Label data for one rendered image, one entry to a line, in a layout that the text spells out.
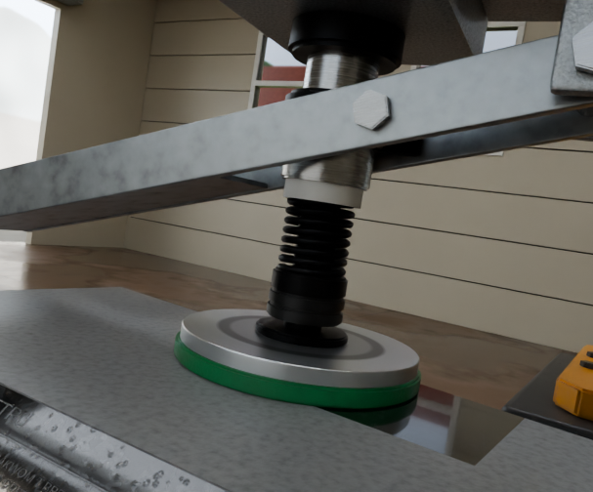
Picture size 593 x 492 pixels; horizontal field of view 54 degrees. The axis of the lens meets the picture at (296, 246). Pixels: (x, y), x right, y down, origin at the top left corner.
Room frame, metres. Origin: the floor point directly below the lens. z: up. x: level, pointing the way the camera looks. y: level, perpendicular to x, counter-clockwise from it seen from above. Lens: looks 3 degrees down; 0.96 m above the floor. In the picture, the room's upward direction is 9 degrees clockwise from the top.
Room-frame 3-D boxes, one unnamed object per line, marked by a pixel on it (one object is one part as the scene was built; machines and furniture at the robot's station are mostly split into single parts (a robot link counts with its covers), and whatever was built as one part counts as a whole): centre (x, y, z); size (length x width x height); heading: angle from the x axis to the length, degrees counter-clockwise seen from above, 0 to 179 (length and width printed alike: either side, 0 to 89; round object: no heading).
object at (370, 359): (0.52, -0.02, 0.84); 0.21 x 0.21 x 0.01
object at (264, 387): (0.52, -0.02, 0.84); 0.22 x 0.22 x 0.04
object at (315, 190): (0.52, -0.02, 0.99); 0.07 x 0.07 x 0.04
